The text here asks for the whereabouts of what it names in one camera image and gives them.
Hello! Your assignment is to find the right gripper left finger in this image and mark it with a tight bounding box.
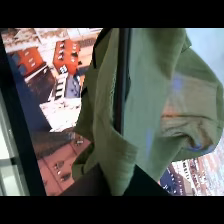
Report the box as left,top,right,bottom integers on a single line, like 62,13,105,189
60,162,112,197

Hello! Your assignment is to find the pale green garment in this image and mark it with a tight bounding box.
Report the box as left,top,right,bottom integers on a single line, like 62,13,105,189
70,27,224,197

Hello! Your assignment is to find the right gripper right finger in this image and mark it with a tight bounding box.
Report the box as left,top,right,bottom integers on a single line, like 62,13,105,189
123,164,172,197

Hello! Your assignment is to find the silver frame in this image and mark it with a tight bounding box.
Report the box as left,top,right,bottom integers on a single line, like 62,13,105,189
0,90,31,197

